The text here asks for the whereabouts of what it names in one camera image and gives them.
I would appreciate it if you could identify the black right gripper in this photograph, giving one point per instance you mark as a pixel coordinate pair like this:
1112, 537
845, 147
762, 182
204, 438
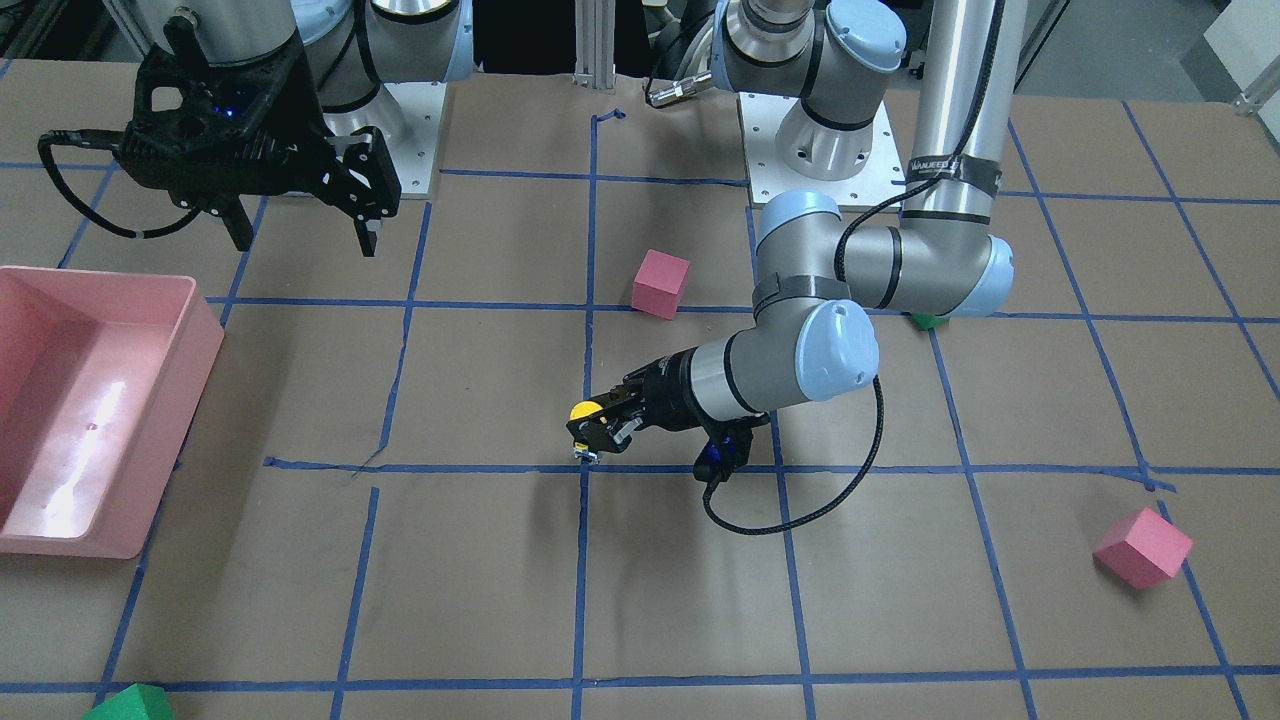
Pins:
296, 108

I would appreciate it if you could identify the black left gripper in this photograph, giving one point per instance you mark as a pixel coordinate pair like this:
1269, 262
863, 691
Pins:
664, 393

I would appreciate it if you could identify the yellow push button switch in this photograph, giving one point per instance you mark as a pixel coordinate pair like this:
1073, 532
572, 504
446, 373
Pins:
588, 432

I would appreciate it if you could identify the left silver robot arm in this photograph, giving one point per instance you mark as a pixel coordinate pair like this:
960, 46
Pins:
812, 339

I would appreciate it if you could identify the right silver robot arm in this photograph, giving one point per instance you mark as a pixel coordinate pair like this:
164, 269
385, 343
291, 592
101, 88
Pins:
355, 46

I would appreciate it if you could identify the pink cube near centre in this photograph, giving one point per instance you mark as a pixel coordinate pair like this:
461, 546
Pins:
659, 284

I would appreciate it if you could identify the pink cube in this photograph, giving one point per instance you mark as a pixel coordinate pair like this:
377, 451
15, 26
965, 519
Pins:
1144, 549
659, 284

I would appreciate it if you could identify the pink plastic bin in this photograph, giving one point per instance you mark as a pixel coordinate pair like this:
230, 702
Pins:
101, 374

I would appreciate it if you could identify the green cube near base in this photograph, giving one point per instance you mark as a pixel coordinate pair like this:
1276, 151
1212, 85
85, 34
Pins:
926, 322

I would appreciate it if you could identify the green cube near bin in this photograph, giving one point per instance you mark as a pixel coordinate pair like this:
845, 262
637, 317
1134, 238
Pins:
136, 702

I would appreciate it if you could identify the pink cube far side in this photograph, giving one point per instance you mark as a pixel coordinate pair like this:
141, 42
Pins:
1144, 549

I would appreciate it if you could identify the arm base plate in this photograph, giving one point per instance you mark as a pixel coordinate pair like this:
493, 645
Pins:
410, 117
880, 174

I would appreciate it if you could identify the aluminium frame post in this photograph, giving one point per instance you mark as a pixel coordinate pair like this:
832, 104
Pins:
594, 45

